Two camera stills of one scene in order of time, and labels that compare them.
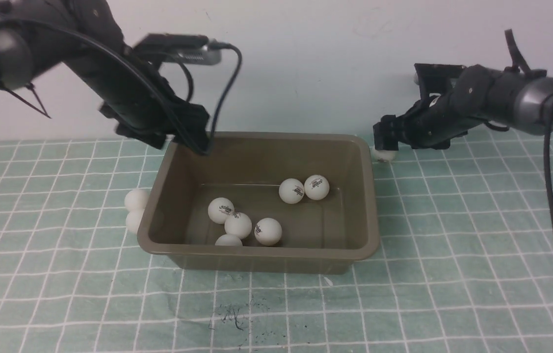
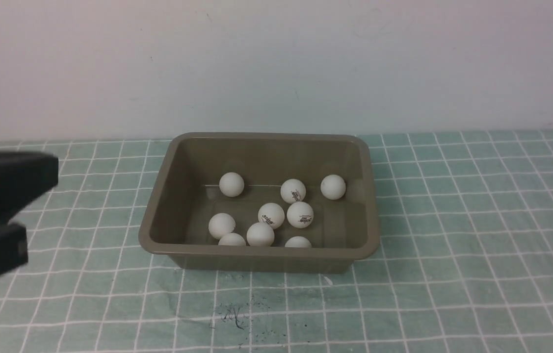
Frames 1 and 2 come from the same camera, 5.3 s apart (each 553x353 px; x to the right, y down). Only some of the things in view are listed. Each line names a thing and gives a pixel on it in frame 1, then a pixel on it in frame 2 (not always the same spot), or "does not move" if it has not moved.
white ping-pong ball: (219, 209) to (272, 214)
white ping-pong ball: (133, 219) to (221, 224)
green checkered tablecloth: (465, 263) does not move
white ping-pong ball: (136, 200) to (231, 184)
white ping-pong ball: (384, 156) to (300, 214)
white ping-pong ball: (239, 224) to (298, 241)
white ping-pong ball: (229, 239) does not move
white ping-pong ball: (291, 190) does not move
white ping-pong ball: (316, 187) to (333, 187)
